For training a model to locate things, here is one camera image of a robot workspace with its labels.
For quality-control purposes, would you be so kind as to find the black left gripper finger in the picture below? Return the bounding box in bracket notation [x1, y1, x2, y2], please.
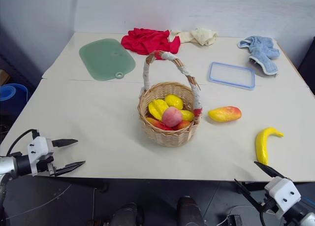
[55, 161, 87, 177]
[51, 138, 79, 148]

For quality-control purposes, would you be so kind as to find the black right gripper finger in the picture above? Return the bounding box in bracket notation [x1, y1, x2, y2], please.
[233, 178, 266, 210]
[253, 161, 286, 180]

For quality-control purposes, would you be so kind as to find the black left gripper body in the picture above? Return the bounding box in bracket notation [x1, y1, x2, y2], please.
[36, 156, 57, 176]

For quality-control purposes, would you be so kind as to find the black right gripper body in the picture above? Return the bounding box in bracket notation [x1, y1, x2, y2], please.
[260, 193, 279, 214]

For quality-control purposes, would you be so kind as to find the small red fruit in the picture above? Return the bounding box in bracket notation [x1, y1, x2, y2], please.
[172, 120, 191, 131]

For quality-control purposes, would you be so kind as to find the yellow star fruit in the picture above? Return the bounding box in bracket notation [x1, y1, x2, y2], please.
[148, 99, 169, 120]

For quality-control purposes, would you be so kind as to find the small yellow fruit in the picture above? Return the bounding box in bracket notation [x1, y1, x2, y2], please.
[180, 109, 195, 122]

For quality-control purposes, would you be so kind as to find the yellow banana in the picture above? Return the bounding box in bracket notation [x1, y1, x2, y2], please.
[255, 127, 284, 166]

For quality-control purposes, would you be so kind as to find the dark rounded shape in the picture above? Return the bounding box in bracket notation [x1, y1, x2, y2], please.
[111, 202, 144, 226]
[177, 195, 205, 226]

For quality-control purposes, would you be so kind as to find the blue bucket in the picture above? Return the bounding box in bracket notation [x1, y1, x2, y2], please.
[0, 83, 29, 102]

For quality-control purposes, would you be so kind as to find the yellow red mango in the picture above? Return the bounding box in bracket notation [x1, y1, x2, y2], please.
[208, 106, 243, 123]

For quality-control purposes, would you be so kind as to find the green cutting board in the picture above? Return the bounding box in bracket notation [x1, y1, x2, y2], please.
[78, 38, 137, 82]

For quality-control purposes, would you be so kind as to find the orange red mango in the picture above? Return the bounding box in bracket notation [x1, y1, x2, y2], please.
[145, 117, 173, 131]

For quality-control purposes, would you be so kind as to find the clear blue-rimmed container lid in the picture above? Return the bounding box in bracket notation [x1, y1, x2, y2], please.
[208, 61, 256, 91]

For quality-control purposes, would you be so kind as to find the pink peach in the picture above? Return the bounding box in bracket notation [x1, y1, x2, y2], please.
[161, 106, 184, 128]

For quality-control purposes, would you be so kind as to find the dark furniture piece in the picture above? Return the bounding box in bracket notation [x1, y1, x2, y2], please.
[297, 35, 315, 97]

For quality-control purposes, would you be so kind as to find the yellow lemon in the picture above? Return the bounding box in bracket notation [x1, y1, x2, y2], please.
[164, 94, 184, 110]

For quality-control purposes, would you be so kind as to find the light blue towel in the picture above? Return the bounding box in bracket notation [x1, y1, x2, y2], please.
[237, 35, 281, 76]

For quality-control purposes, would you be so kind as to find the red cloth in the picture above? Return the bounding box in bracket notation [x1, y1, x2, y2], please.
[121, 27, 182, 61]

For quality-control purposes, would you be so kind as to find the cream cloth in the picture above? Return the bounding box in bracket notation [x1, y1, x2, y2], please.
[169, 27, 219, 47]

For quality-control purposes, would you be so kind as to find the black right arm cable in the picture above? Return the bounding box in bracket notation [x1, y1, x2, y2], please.
[258, 209, 267, 226]

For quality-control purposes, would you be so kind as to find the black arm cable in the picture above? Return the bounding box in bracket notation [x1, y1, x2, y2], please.
[258, 209, 267, 226]
[6, 129, 40, 158]

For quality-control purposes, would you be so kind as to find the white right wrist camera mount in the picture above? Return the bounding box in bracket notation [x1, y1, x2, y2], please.
[264, 176, 302, 219]

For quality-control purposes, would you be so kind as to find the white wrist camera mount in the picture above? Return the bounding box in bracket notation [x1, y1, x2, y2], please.
[264, 176, 302, 219]
[27, 136, 55, 175]

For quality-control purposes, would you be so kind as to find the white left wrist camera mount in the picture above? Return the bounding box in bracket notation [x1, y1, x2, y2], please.
[27, 136, 55, 175]

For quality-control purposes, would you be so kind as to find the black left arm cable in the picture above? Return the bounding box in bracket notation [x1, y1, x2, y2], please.
[6, 129, 40, 158]

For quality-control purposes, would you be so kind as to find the wicker basket with handle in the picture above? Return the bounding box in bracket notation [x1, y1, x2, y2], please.
[137, 50, 204, 148]

